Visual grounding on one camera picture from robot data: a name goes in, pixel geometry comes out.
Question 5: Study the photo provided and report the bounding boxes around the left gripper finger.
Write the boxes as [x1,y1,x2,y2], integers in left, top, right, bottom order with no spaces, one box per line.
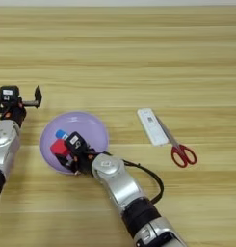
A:
[22,85,42,109]

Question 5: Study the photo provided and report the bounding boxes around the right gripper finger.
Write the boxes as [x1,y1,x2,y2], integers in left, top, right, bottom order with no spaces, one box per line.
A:
[54,153,74,168]

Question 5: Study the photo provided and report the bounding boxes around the white remote control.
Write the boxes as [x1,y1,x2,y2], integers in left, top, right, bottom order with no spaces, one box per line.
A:
[137,108,170,148]

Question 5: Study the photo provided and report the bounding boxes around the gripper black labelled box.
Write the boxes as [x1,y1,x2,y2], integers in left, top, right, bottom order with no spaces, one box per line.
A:
[0,85,20,103]
[64,130,87,152]

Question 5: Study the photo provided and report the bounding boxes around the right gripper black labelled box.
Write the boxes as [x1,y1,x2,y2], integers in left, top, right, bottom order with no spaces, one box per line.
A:
[64,130,87,152]

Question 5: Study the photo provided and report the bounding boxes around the blue glue stick tube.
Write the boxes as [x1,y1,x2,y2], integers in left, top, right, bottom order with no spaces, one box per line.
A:
[55,129,70,141]

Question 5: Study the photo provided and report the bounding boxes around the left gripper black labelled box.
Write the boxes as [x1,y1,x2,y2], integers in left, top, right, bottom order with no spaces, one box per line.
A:
[0,85,20,103]

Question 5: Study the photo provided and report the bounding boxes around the red handled scissors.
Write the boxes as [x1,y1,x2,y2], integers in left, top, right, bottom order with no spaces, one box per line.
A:
[155,115,197,169]

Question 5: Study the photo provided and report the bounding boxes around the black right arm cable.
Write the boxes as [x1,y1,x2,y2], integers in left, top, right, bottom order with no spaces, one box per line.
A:
[103,151,165,206]

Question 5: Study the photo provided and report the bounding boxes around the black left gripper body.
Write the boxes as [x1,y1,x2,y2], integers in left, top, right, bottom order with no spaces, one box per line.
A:
[0,101,27,127]

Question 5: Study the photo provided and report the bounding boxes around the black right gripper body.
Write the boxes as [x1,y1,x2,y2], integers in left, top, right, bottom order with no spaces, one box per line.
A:
[70,148,98,177]

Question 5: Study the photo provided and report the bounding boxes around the round purple plate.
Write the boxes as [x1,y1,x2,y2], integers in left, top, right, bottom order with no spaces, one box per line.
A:
[39,111,110,176]

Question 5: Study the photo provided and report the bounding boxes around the red cube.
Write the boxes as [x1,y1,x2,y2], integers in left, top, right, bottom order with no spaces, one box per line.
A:
[49,138,71,157]

